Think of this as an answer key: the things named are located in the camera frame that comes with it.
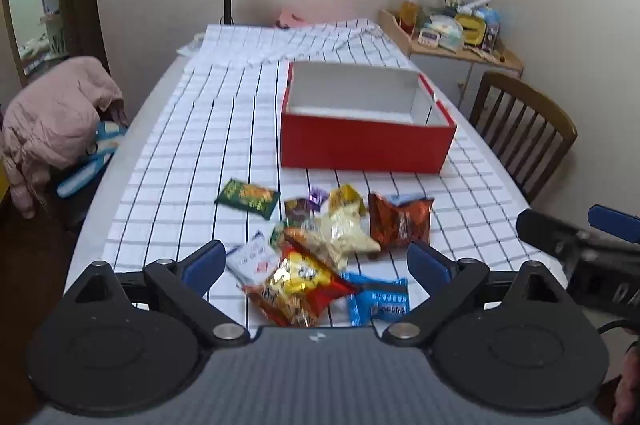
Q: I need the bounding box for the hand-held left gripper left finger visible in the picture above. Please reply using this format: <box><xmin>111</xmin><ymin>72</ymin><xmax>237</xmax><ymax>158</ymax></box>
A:
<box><xmin>64</xmin><ymin>240</ymin><xmax>251</xmax><ymax>348</ymax></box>

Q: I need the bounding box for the white checked tablecloth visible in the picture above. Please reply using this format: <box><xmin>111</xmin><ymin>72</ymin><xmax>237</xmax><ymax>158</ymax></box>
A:
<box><xmin>102</xmin><ymin>19</ymin><xmax>543</xmax><ymax>341</ymax></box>

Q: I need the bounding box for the person's right forearm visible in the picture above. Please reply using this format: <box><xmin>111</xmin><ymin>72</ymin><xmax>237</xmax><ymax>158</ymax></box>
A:
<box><xmin>612</xmin><ymin>340</ymin><xmax>640</xmax><ymax>425</ymax></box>

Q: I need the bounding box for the red cardboard box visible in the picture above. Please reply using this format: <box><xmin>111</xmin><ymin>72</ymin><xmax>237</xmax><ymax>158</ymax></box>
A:
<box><xmin>280</xmin><ymin>60</ymin><xmax>458</xmax><ymax>176</ymax></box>

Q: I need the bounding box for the brown round snack pack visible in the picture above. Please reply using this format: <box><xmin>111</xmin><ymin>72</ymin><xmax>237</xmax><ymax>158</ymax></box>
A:
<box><xmin>284</xmin><ymin>198</ymin><xmax>315</xmax><ymax>226</ymax></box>

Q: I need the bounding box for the white light blue snack packet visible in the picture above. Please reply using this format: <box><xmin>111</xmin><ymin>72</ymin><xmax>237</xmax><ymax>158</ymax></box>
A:
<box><xmin>225</xmin><ymin>230</ymin><xmax>281</xmax><ymax>287</ymax></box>

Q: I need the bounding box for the orange drink bottle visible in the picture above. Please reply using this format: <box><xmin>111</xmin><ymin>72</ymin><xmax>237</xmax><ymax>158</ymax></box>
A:
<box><xmin>399</xmin><ymin>0</ymin><xmax>420</xmax><ymax>35</ymax></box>

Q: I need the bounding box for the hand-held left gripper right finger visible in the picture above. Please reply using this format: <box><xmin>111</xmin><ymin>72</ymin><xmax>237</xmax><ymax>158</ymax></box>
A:
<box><xmin>382</xmin><ymin>241</ymin><xmax>568</xmax><ymax>348</ymax></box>

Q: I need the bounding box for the yellow smiley snack packet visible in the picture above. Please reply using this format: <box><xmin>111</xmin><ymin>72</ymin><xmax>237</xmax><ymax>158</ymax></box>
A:
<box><xmin>327</xmin><ymin>184</ymin><xmax>368</xmax><ymax>218</ymax></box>

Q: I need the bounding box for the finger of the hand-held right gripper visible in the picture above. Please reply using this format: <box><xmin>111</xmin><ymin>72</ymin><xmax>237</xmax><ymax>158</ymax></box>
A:
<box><xmin>516</xmin><ymin>208</ymin><xmax>582</xmax><ymax>259</ymax></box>
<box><xmin>587</xmin><ymin>204</ymin><xmax>640</xmax><ymax>251</ymax></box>

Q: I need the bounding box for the printed paper leaflet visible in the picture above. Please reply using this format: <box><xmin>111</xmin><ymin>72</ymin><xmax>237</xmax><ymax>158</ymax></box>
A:
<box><xmin>176</xmin><ymin>32</ymin><xmax>206</xmax><ymax>56</ymax></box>

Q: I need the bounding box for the pink pouch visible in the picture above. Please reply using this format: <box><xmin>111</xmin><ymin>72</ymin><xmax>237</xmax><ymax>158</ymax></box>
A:
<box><xmin>274</xmin><ymin>9</ymin><xmax>321</xmax><ymax>29</ymax></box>

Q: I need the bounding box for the blue and white bag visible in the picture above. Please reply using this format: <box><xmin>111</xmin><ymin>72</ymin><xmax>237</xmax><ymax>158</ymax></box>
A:
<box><xmin>56</xmin><ymin>120</ymin><xmax>128</xmax><ymax>198</ymax></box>

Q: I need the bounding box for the wooden top storage cabinet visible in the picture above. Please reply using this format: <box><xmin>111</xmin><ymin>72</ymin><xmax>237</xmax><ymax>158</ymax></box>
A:
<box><xmin>378</xmin><ymin>9</ymin><xmax>525</xmax><ymax>116</ymax></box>

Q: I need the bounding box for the black cable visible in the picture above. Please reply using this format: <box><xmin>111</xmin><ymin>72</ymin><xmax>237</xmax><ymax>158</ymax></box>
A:
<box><xmin>597</xmin><ymin>319</ymin><xmax>640</xmax><ymax>337</ymax></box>

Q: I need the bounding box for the pink padded jacket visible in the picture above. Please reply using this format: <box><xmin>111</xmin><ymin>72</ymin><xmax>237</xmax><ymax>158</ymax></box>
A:
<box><xmin>0</xmin><ymin>56</ymin><xmax>126</xmax><ymax>220</ymax></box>

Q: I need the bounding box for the soft tissue pack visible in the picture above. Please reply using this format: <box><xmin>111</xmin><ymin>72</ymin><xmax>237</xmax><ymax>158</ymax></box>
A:
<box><xmin>425</xmin><ymin>18</ymin><xmax>466</xmax><ymax>52</ymax></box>

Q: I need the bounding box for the yellow tissue box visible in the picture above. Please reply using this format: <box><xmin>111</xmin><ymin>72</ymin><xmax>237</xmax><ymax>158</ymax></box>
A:
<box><xmin>454</xmin><ymin>14</ymin><xmax>488</xmax><ymax>46</ymax></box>

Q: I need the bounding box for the green cracker packet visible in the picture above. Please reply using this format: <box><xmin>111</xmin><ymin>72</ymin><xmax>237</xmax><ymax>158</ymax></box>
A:
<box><xmin>214</xmin><ymin>178</ymin><xmax>281</xmax><ymax>221</ymax></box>

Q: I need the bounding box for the red gold snack packet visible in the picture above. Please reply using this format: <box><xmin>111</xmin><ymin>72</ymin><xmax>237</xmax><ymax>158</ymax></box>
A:
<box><xmin>242</xmin><ymin>247</ymin><xmax>358</xmax><ymax>328</ymax></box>

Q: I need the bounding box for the brown wooden chair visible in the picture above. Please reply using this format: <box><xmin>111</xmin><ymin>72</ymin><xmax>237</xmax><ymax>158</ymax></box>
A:
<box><xmin>469</xmin><ymin>72</ymin><xmax>578</xmax><ymax>203</ymax></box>

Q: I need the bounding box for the cream snack packet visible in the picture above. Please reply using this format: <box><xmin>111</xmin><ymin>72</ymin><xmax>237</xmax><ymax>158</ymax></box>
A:
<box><xmin>295</xmin><ymin>210</ymin><xmax>382</xmax><ymax>271</ymax></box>

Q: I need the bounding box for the orange brown snack packet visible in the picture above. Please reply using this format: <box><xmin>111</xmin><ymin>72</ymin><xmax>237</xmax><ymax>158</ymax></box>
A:
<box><xmin>367</xmin><ymin>191</ymin><xmax>435</xmax><ymax>252</ymax></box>

